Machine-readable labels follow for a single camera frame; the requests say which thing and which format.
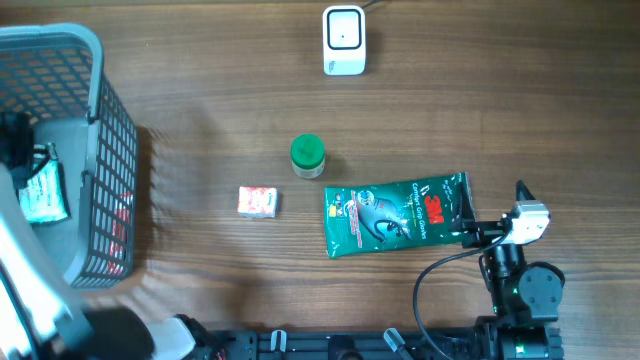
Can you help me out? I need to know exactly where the green 3M gloves package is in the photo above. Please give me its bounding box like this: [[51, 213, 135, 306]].
[[324, 172, 471, 259]]

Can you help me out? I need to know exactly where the green lid jar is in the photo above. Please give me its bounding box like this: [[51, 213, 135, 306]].
[[290, 134, 326, 179]]

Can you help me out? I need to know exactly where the red white small box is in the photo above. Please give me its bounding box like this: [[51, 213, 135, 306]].
[[237, 186, 278, 218]]

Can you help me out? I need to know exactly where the light green wipes packet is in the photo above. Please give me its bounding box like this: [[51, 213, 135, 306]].
[[18, 142, 70, 224]]

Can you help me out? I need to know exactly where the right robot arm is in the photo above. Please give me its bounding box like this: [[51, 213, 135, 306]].
[[450, 181, 565, 360]]

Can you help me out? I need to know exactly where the white barcode scanner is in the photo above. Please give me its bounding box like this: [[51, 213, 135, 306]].
[[322, 5, 367, 76]]

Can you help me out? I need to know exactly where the red white flat package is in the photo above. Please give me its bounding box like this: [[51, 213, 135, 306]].
[[109, 192, 133, 262]]

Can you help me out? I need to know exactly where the grey plastic mesh basket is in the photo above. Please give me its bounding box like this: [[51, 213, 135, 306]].
[[1, 23, 140, 289]]

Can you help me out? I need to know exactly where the black right camera cable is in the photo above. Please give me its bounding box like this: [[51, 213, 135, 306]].
[[412, 227, 514, 360]]

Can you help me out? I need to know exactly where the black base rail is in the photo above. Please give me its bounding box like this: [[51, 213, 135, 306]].
[[209, 327, 565, 360]]

